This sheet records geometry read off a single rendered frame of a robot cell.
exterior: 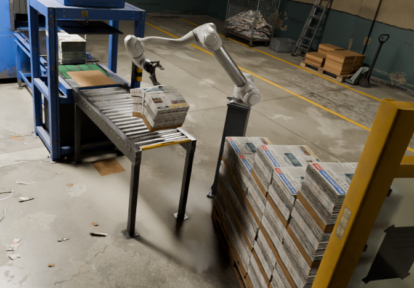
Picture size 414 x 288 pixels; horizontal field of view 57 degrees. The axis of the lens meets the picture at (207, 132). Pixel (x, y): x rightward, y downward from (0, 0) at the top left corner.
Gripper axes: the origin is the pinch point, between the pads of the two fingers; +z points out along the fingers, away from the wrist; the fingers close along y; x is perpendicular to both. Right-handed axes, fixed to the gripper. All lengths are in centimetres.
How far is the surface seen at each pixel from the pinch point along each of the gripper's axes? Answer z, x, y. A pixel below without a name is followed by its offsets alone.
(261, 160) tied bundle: 93, -26, 22
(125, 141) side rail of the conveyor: 6, 28, 47
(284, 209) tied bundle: 131, -9, 26
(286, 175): 119, -19, 13
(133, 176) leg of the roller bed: 24, 29, 68
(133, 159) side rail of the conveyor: 21, 29, 54
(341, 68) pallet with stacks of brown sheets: -214, -595, 134
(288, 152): 99, -43, 16
